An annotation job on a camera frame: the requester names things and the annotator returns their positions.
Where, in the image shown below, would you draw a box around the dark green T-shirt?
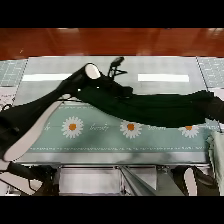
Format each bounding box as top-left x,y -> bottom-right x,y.
74,84 -> 216,130

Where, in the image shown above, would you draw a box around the pale green garment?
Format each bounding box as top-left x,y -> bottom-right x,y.
205,129 -> 224,196

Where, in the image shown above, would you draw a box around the silver frame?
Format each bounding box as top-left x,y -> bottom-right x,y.
0,161 -> 224,197

